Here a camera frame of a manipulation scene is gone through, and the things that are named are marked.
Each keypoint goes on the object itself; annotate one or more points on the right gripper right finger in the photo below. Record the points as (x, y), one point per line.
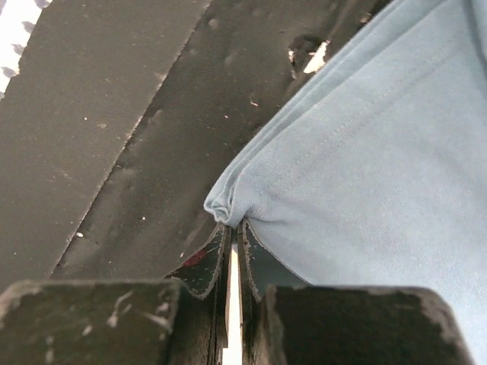
(258, 269)

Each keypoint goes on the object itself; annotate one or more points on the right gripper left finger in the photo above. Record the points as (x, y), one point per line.
(195, 309)

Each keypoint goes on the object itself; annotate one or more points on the grey-blue t shirt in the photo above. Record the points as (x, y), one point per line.
(374, 173)

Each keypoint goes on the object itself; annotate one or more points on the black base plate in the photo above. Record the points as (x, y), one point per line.
(125, 113)

